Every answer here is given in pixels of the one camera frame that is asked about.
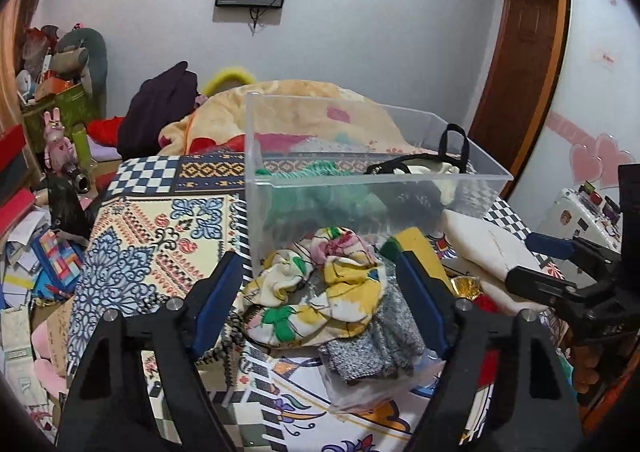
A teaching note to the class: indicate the wooden door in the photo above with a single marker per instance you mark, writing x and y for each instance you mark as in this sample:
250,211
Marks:
521,78

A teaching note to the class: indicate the yellow green sponge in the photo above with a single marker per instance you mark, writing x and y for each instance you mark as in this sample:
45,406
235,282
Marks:
413,240

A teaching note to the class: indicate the green gift box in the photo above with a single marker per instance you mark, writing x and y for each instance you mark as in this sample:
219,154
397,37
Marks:
75,106

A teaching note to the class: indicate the green knitted cloth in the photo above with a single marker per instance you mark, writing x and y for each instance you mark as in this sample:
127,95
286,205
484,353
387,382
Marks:
320,205

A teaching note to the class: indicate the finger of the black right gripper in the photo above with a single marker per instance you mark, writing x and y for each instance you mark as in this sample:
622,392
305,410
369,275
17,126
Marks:
542,289
550,246

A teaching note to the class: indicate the clear plastic storage box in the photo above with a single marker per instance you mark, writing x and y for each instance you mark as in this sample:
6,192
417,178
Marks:
477,190

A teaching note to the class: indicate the white tote bag black handles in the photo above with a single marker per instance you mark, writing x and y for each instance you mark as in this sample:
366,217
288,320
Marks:
434,194

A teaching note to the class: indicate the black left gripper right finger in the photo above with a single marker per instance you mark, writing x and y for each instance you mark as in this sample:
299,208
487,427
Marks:
431,304

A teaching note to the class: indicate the grey plush toy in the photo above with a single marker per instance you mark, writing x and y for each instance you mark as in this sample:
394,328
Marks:
82,54

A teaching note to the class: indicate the dark purple clothing pile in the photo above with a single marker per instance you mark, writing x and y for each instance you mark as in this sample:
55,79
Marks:
167,98

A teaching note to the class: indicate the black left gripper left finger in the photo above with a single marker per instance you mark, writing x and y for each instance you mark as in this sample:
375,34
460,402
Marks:
209,303

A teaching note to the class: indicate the red box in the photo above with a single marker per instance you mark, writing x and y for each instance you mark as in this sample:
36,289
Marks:
12,142

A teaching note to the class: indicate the beige floral blanket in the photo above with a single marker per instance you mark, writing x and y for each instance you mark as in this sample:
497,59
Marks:
287,107

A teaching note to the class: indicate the pink bunny plush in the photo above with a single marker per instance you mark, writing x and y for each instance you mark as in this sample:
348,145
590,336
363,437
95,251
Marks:
58,149

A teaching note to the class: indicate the white drawstring bag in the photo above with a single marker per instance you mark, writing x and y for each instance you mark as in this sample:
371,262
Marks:
489,253

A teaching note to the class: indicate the wardrobe door pink hearts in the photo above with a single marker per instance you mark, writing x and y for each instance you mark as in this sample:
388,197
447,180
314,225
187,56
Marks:
592,126

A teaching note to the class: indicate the white sticker covered device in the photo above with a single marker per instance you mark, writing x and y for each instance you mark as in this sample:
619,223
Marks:
586,214

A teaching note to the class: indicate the floral patterned cloth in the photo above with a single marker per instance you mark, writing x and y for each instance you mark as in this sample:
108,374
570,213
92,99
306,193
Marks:
321,288

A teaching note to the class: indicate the grey knit cloth in bag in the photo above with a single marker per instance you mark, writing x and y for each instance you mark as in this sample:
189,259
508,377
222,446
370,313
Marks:
363,372

